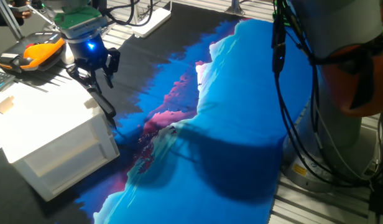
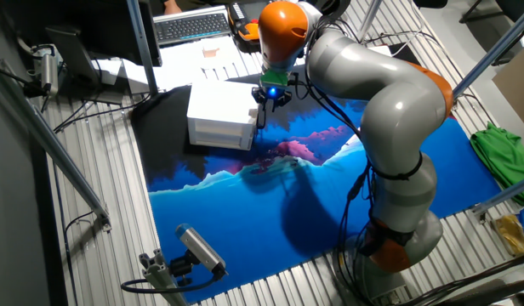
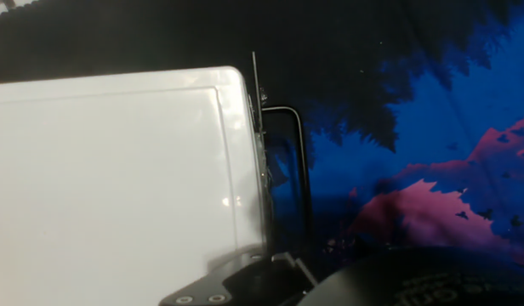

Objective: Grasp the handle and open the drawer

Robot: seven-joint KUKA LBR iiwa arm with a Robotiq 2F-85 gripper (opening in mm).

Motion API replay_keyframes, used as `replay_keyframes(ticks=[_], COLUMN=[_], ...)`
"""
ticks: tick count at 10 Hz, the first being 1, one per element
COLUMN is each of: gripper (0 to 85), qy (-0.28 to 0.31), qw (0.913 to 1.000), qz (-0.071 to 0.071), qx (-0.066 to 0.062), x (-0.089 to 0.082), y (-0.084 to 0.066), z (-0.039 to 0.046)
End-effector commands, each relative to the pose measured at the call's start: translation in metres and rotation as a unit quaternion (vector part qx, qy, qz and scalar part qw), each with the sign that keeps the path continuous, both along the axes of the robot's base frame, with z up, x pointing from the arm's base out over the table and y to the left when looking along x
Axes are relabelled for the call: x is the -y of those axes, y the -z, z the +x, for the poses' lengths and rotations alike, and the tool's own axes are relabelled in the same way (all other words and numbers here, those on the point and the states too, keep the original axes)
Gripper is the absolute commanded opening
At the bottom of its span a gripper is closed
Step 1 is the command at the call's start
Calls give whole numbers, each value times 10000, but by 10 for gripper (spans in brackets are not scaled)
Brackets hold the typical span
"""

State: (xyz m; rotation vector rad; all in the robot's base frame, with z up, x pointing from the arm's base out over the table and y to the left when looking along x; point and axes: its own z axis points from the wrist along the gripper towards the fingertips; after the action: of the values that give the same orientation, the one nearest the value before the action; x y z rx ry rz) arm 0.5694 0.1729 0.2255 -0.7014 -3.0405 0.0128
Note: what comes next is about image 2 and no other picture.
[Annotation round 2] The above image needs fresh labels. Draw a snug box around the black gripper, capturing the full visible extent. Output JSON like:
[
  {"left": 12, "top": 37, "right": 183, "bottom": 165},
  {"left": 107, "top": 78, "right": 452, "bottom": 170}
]
[{"left": 251, "top": 83, "right": 293, "bottom": 119}]

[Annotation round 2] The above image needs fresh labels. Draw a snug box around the orange and black teach pendant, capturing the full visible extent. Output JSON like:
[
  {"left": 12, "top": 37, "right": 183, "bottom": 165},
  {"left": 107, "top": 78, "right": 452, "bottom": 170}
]
[{"left": 226, "top": 0, "right": 263, "bottom": 43}]

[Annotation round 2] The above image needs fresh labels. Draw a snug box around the black computer keyboard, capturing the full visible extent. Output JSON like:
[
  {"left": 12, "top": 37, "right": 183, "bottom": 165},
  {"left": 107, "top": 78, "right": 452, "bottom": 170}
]
[{"left": 152, "top": 4, "right": 232, "bottom": 47}]

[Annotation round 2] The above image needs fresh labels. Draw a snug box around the blue landscape print mat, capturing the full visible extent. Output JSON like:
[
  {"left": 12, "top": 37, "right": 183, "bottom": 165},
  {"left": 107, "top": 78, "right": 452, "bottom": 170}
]
[{"left": 129, "top": 63, "right": 504, "bottom": 303}]

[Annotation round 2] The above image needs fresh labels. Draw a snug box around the black computer monitor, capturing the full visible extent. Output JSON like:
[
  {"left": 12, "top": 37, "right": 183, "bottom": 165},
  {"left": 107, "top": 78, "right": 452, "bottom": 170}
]
[{"left": 2, "top": 0, "right": 163, "bottom": 105}]

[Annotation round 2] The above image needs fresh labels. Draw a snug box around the green cloth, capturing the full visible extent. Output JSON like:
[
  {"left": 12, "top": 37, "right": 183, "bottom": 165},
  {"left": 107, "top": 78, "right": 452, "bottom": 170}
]
[{"left": 471, "top": 122, "right": 524, "bottom": 209}]

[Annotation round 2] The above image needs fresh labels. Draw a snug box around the brown cardboard board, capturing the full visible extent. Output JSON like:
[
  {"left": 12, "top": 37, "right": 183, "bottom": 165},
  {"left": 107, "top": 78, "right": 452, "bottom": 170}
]
[{"left": 491, "top": 50, "right": 524, "bottom": 137}]

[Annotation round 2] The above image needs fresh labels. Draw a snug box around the black office chair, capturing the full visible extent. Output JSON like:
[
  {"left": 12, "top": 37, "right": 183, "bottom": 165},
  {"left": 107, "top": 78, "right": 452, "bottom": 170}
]
[{"left": 459, "top": 0, "right": 524, "bottom": 67}]

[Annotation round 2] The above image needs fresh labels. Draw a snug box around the yellow plastic bag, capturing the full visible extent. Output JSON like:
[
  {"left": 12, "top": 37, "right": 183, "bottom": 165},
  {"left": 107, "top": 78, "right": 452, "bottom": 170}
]
[{"left": 493, "top": 213, "right": 524, "bottom": 256}]

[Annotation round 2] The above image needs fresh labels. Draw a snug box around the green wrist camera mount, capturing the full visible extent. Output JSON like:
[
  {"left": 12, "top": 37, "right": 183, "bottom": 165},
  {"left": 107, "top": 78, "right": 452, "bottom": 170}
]
[{"left": 259, "top": 70, "right": 288, "bottom": 88}]

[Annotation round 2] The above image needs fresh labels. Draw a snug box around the white drawer cabinet frame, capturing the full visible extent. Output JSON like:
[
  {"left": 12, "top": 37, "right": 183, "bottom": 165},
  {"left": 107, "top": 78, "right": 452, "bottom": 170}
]
[{"left": 185, "top": 79, "right": 261, "bottom": 152}]

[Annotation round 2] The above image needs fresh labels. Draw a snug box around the white drawer without visible handle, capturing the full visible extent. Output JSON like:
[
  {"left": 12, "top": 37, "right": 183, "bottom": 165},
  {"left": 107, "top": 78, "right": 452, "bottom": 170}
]
[{"left": 192, "top": 133, "right": 251, "bottom": 150}]

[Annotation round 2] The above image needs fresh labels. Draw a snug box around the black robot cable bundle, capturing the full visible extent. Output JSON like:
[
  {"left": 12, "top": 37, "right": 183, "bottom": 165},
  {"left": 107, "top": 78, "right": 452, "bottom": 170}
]
[{"left": 302, "top": 25, "right": 399, "bottom": 306}]

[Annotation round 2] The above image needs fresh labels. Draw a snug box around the aluminium post with white base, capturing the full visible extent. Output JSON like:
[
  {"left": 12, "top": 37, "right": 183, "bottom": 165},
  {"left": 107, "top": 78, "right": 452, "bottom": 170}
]
[{"left": 356, "top": 0, "right": 383, "bottom": 43}]

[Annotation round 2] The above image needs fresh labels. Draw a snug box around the aluminium frame strut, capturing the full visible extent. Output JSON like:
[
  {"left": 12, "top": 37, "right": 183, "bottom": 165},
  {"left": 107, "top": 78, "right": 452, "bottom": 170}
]
[
  {"left": 125, "top": 0, "right": 160, "bottom": 97},
  {"left": 0, "top": 59, "right": 112, "bottom": 233},
  {"left": 470, "top": 173, "right": 524, "bottom": 218},
  {"left": 452, "top": 2, "right": 524, "bottom": 99}
]

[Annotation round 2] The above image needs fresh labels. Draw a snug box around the grey camera with blue end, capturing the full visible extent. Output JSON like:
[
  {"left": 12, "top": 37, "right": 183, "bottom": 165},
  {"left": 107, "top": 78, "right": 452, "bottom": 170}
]
[{"left": 174, "top": 223, "right": 229, "bottom": 277}]

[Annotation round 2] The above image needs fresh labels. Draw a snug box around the black camera clamp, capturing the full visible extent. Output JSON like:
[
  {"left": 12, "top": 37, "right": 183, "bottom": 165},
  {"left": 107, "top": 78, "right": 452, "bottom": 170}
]
[{"left": 168, "top": 250, "right": 195, "bottom": 286}]

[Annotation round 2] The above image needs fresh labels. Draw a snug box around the aluminium profile camera mount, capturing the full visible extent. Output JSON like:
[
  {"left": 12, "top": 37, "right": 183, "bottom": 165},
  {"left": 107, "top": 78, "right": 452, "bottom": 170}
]
[{"left": 138, "top": 248, "right": 191, "bottom": 306}]

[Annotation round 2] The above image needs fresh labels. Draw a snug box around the black camera cable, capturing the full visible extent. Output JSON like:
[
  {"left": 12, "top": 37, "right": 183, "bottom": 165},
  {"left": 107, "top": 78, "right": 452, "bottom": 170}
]
[{"left": 120, "top": 271, "right": 220, "bottom": 295}]

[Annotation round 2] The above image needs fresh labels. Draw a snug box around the small grey camera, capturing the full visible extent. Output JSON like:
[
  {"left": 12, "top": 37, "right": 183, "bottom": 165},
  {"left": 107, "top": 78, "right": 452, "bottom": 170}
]
[{"left": 31, "top": 43, "right": 63, "bottom": 97}]

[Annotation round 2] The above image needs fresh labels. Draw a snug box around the black floor cable bundle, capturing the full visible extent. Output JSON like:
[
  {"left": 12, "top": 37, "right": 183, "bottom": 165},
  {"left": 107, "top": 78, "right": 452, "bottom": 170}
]
[{"left": 393, "top": 250, "right": 524, "bottom": 306}]

